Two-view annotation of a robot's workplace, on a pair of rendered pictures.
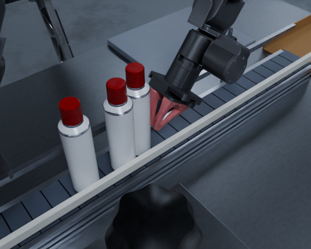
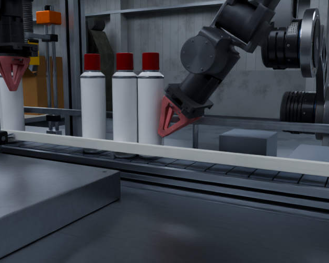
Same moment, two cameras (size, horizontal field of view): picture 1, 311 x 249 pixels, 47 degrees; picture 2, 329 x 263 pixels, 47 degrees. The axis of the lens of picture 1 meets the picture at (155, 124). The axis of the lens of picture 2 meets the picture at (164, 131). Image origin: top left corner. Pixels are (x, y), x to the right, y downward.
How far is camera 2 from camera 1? 80 cm
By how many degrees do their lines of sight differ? 68
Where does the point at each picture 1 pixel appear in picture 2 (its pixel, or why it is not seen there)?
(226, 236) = (57, 190)
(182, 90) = (178, 88)
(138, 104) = (139, 85)
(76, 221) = (58, 157)
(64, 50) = not seen: hidden behind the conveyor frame
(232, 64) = (188, 43)
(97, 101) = not seen: hidden behind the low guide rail
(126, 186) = (101, 160)
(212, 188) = (144, 210)
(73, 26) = not seen: outside the picture
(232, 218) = (106, 224)
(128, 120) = (118, 86)
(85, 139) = (86, 84)
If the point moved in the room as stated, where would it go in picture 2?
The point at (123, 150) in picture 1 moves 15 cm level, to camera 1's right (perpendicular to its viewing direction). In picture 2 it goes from (114, 122) to (138, 134)
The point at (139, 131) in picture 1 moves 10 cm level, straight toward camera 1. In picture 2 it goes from (140, 120) to (89, 123)
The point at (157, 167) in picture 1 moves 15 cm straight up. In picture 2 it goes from (133, 165) to (132, 84)
